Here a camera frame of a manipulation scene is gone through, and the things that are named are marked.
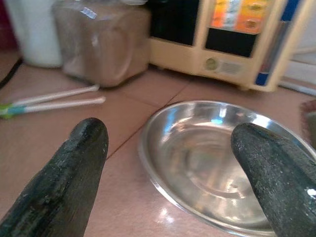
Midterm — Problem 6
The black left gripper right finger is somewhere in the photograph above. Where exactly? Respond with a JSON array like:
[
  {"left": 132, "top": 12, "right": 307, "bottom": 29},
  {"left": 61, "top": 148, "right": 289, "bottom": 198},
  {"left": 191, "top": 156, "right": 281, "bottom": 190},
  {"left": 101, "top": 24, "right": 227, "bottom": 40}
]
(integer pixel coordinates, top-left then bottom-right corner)
[{"left": 231, "top": 122, "right": 316, "bottom": 237}]

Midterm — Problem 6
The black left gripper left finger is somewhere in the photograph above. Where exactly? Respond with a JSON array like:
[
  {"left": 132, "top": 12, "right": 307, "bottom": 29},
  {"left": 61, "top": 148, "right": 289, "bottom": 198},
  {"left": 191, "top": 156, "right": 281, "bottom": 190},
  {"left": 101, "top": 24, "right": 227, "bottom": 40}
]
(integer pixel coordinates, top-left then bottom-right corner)
[{"left": 0, "top": 117, "right": 109, "bottom": 237}]

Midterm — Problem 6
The round stainless steel plate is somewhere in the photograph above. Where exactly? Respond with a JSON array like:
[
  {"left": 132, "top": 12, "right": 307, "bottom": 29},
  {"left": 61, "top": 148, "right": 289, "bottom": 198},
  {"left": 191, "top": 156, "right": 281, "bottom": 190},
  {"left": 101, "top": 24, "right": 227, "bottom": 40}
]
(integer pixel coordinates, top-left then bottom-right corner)
[{"left": 137, "top": 100, "right": 316, "bottom": 237}]

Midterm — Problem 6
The white chopstick with coloured end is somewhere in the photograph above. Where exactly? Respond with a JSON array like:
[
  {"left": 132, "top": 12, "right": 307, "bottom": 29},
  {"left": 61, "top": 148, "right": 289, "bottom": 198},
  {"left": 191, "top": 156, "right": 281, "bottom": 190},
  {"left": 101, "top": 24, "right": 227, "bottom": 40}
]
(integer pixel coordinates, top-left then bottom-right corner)
[
  {"left": 0, "top": 83, "right": 101, "bottom": 111},
  {"left": 0, "top": 96, "right": 107, "bottom": 119}
]

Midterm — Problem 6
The clear jar brown powder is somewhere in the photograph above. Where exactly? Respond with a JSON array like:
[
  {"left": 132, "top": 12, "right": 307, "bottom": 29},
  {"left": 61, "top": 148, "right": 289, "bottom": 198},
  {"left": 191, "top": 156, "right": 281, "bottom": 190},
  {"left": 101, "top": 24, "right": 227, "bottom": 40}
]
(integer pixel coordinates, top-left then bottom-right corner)
[{"left": 51, "top": 0, "right": 152, "bottom": 88}]

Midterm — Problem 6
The white canister green band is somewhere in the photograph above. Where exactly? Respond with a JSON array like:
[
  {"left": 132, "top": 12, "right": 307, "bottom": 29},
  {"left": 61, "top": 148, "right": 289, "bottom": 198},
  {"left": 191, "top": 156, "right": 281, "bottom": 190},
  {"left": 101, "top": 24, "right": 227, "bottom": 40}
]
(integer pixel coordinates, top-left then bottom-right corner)
[{"left": 4, "top": 0, "right": 64, "bottom": 69}]

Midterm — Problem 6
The dark red container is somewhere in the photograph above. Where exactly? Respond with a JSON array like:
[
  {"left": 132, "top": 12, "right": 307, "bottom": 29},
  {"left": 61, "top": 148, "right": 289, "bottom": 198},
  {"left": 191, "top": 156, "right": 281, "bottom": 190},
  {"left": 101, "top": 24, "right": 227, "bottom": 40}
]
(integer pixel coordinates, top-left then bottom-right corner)
[{"left": 0, "top": 0, "right": 19, "bottom": 50}]

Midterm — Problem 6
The beige water ionizer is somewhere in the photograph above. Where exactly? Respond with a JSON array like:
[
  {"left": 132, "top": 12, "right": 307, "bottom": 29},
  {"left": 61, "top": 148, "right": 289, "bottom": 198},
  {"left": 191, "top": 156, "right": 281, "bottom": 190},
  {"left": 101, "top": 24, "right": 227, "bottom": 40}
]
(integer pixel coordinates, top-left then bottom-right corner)
[{"left": 148, "top": 0, "right": 316, "bottom": 92}]

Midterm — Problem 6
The grey flexible hose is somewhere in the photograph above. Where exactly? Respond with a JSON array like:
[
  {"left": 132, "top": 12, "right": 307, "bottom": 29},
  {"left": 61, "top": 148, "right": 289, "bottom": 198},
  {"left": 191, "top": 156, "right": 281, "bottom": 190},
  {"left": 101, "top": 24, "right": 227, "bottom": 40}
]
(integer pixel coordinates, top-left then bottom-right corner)
[{"left": 278, "top": 79, "right": 316, "bottom": 97}]

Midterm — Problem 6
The black power cord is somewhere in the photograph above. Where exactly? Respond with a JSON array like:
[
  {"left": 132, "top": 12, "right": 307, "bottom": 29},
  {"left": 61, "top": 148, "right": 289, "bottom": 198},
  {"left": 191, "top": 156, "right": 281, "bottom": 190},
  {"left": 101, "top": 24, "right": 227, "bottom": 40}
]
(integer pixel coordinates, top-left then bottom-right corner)
[{"left": 0, "top": 58, "right": 24, "bottom": 89}]

